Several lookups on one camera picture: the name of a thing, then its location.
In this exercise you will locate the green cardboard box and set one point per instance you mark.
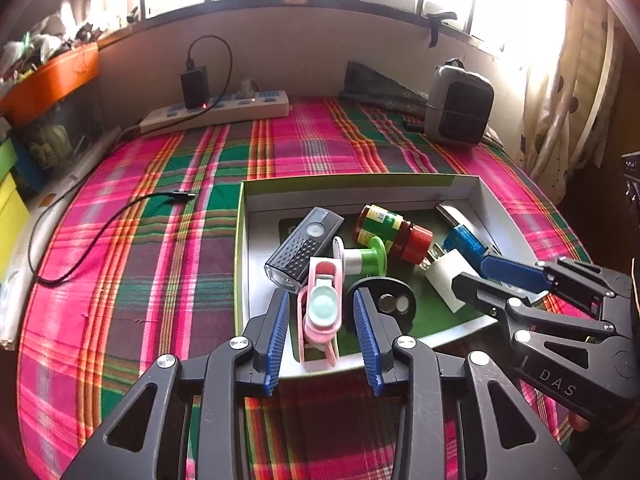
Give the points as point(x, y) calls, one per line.
point(350, 195)

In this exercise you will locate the white charger plug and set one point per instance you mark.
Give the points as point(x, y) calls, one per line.
point(450, 275)

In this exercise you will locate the black bike light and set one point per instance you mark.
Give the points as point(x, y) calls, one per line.
point(300, 252)

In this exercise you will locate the patterned curtain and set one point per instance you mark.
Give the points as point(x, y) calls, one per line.
point(575, 85)

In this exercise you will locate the black oval disc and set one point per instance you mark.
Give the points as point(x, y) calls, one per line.
point(380, 285)

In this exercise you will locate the green box lid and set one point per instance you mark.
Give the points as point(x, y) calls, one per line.
point(6, 160)

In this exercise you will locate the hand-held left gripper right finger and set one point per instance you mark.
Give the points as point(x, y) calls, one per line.
point(365, 340)

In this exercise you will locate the black power adapter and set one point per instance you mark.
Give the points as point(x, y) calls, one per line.
point(195, 87)

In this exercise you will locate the silver and black bar tool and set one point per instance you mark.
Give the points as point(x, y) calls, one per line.
point(452, 212)

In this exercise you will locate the pink plaid blanket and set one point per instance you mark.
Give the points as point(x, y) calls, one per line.
point(150, 285)

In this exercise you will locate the orange tray with clutter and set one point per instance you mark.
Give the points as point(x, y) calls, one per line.
point(50, 35)

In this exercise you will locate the green and white spool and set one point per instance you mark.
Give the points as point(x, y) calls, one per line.
point(370, 257)

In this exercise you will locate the small white plug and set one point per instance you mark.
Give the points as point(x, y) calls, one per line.
point(248, 91)

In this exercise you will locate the black mesh speaker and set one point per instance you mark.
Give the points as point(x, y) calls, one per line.
point(460, 105)

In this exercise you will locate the glass jar with red lid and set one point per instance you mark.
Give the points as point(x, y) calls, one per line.
point(385, 225)

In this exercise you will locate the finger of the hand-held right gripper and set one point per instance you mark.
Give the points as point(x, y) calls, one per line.
point(515, 272)
point(480, 292)

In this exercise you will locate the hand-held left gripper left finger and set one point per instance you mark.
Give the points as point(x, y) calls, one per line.
point(277, 340)

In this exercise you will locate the person's right hand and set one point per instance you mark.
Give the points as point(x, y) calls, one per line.
point(580, 421)

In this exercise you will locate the white power strip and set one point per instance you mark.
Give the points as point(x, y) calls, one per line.
point(225, 112)

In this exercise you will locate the blue plastic case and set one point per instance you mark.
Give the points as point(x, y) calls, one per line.
point(465, 245)

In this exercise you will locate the yellow box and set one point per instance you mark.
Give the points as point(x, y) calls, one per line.
point(12, 230)

